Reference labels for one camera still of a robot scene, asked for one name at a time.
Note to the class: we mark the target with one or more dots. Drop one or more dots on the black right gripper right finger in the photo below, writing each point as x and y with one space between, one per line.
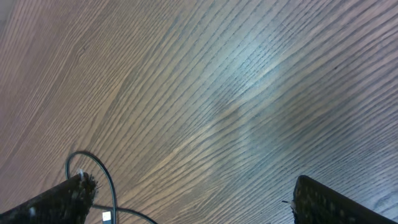
315 203

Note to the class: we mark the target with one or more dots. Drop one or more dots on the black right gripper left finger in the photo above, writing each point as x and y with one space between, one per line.
68 203

